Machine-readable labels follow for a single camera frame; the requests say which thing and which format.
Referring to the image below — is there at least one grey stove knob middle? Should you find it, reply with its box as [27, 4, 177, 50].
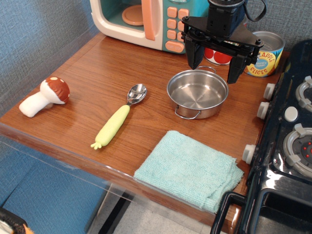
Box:
[257, 102, 270, 120]

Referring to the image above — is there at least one tomato sauce can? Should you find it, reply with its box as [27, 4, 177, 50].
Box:
[204, 48, 232, 65]

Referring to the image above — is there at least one grey stove knob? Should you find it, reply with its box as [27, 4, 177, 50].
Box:
[263, 83, 275, 100]
[242, 144, 256, 165]
[257, 102, 270, 120]

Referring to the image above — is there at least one orange microwave turntable plate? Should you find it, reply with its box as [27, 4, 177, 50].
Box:
[122, 5, 143, 26]

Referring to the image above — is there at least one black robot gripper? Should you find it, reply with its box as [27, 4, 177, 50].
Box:
[182, 0, 264, 84]

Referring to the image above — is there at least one toy microwave teal and cream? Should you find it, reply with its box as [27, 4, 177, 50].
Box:
[90, 0, 209, 54]

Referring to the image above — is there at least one orange and black corner object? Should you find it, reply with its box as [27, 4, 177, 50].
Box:
[0, 208, 34, 234]

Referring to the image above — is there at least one pineapple slices can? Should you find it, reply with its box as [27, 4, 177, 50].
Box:
[244, 31, 285, 78]

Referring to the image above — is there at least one grey stove knob rear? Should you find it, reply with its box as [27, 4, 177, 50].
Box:
[263, 83, 275, 100]

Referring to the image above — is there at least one spoon with yellow-green handle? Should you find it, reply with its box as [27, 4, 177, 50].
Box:
[90, 84, 147, 150]

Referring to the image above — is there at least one grey stove knob front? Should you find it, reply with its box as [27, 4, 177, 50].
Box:
[242, 144, 256, 165]

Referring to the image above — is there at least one plush brown cap mushroom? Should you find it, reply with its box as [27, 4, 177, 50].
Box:
[19, 77, 70, 117]

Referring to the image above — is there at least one small stainless steel pan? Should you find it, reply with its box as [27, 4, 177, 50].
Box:
[167, 66, 229, 120]

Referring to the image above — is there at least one light blue folded cloth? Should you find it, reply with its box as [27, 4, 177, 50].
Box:
[134, 131, 244, 213]

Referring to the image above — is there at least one black toy stove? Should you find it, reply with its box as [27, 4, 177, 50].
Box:
[211, 39, 312, 234]

